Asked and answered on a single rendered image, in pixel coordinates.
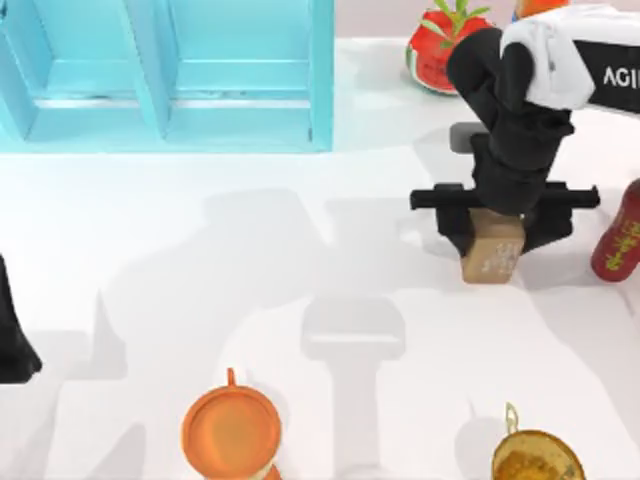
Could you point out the orange bottle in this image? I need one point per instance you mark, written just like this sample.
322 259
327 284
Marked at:
537 6

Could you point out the gold trophy cup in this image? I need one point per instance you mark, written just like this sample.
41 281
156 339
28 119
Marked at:
537 457

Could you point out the red bottle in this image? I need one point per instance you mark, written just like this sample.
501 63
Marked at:
617 240

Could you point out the pale grey rounded box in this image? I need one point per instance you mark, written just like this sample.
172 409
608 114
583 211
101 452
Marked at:
462 137

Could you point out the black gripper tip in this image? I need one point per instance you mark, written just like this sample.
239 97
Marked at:
12 340

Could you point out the light blue rack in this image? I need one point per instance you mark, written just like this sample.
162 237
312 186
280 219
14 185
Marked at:
165 70

